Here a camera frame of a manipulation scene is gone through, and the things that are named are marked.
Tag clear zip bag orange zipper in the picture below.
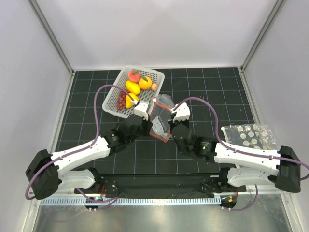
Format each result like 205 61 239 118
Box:
150 94 175 143

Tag yellow toy pear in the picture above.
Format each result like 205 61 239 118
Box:
125 93 139 109

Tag red toy grapes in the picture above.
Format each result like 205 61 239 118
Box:
116 91 126 111

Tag white perforated plastic basket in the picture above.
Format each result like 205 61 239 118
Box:
102 66 165 118

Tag yellow toy mango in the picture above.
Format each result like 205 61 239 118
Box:
126 80 141 95

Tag orange toy with leaf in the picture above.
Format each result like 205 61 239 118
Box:
138 76 152 90

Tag pink toy peach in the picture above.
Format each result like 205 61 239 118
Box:
128 70 140 83

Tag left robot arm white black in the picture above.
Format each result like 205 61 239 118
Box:
25 114 152 200

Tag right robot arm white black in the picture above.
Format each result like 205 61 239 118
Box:
169 119 301 193

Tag black grid mat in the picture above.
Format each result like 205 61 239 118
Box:
56 67 253 174

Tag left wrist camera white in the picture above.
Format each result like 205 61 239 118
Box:
134 101 149 121

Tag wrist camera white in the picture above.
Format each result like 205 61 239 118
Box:
170 102 191 122
134 101 149 121

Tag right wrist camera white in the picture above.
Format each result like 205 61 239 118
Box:
170 102 191 122

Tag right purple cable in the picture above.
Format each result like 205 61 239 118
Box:
172 97 309 213

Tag purple cable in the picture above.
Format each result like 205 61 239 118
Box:
26 84 138 200
172 97 309 213

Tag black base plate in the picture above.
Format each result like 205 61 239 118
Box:
80 173 246 199

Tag white slotted cable duct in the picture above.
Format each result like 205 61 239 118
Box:
40 195 221 206

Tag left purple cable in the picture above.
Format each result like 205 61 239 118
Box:
26 84 138 200

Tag left aluminium frame post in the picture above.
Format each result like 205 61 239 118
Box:
27 0 74 75

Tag aluminium frame post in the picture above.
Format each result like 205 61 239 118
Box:
27 0 74 75
240 0 286 72

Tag right aluminium frame post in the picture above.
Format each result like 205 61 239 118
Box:
240 0 286 72

